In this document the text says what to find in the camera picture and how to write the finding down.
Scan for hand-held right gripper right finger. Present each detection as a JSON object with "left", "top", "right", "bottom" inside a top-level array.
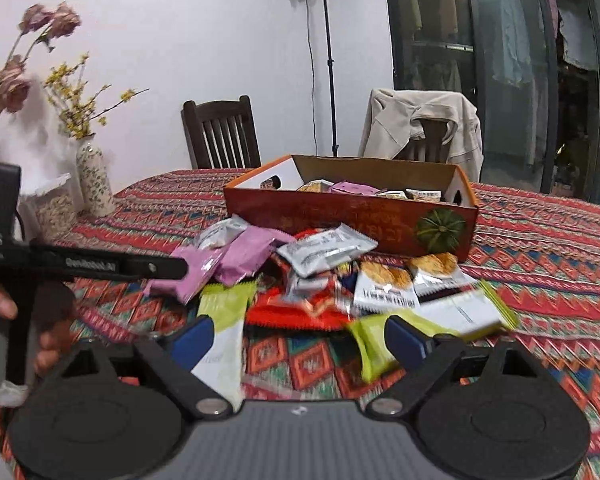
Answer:
[{"left": 367, "top": 314, "right": 551, "bottom": 420}]

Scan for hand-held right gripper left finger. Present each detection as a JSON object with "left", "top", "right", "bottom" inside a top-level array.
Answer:
[{"left": 55, "top": 316, "right": 233, "bottom": 420}]

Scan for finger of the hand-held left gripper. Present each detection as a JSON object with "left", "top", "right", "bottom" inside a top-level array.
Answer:
[{"left": 124, "top": 254, "right": 189, "bottom": 281}]

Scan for pink snack wrapper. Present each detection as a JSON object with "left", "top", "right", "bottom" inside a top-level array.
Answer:
[{"left": 147, "top": 245, "right": 226, "bottom": 305}]

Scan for pile of mixed snack packets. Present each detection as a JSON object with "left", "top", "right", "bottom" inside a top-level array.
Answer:
[{"left": 147, "top": 179, "right": 521, "bottom": 411}]

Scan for red cardboard box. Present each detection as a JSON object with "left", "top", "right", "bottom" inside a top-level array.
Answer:
[{"left": 223, "top": 154, "right": 480, "bottom": 263}]

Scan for person's left hand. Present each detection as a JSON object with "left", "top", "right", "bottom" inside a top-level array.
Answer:
[{"left": 0, "top": 282, "right": 78, "bottom": 378}]

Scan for glass jar of grain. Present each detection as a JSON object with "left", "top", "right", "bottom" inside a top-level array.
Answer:
[{"left": 30, "top": 174, "right": 79, "bottom": 238}]

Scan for small floral ceramic vase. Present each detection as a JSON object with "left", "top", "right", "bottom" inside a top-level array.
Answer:
[{"left": 76, "top": 135, "right": 117, "bottom": 217}]

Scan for yellow flower sprigs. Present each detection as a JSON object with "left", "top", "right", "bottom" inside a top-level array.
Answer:
[{"left": 42, "top": 52, "right": 151, "bottom": 141}]

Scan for red patterned tablecloth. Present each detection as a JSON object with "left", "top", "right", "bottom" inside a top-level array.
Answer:
[{"left": 0, "top": 167, "right": 600, "bottom": 480}]

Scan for dark wooden chair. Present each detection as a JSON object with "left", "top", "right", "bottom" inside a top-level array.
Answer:
[
  {"left": 181, "top": 95, "right": 262, "bottom": 171},
  {"left": 397, "top": 120, "right": 456, "bottom": 163}
]

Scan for dried pink rose bouquet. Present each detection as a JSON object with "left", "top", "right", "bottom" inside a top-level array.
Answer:
[{"left": 0, "top": 2, "right": 83, "bottom": 151}]

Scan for beige jacket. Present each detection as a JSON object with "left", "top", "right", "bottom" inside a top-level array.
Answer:
[{"left": 357, "top": 88, "right": 485, "bottom": 181}]

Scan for sliding glass door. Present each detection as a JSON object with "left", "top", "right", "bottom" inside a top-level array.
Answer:
[{"left": 382, "top": 0, "right": 600, "bottom": 206}]

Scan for hanging light blue shirt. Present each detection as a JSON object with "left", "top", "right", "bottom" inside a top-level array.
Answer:
[{"left": 495, "top": 0, "right": 538, "bottom": 86}]

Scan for hanging white garment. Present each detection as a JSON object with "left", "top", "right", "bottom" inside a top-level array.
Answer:
[{"left": 557, "top": 7, "right": 600, "bottom": 71}]

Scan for black light cable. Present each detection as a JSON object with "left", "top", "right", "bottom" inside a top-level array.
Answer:
[{"left": 300, "top": 0, "right": 317, "bottom": 153}]

